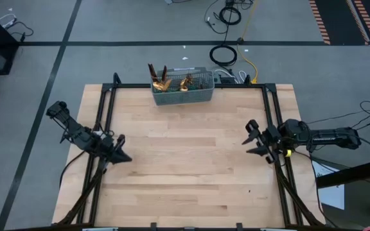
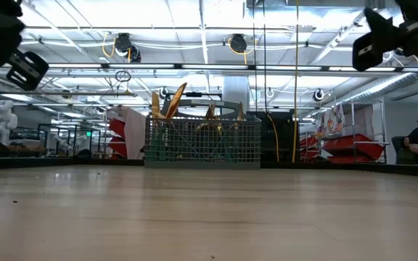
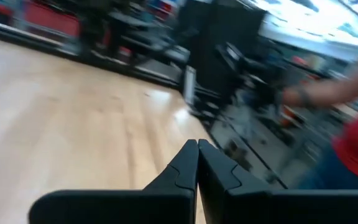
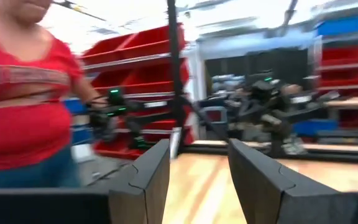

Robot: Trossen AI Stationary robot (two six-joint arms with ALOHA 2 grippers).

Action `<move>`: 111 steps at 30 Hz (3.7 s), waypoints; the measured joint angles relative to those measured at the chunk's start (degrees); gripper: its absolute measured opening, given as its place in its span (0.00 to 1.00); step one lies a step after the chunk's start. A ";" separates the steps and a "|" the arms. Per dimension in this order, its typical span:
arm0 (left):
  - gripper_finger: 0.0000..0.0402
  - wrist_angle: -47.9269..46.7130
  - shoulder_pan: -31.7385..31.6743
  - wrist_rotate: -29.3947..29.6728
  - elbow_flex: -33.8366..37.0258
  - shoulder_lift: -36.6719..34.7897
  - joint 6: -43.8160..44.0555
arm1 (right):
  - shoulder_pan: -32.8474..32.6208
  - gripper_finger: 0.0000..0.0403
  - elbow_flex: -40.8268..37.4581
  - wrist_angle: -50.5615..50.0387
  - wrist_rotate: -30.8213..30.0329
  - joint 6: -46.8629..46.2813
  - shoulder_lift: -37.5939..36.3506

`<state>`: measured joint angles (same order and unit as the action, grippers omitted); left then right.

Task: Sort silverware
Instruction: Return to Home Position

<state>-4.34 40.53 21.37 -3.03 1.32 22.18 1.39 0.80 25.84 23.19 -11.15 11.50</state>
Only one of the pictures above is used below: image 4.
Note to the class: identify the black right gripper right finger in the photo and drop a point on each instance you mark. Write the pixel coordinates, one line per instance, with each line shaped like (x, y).
(291, 205)

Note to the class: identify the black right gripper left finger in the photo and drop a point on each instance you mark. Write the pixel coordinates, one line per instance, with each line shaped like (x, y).
(104, 208)

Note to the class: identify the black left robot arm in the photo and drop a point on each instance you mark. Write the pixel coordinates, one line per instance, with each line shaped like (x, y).
(275, 102)

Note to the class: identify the person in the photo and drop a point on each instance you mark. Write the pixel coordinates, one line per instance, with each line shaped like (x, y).
(20, 130)

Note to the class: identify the red storage bins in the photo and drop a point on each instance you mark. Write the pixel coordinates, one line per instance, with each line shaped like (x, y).
(350, 56)
(141, 74)

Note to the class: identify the blue storage bins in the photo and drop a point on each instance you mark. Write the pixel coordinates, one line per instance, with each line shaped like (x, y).
(343, 25)

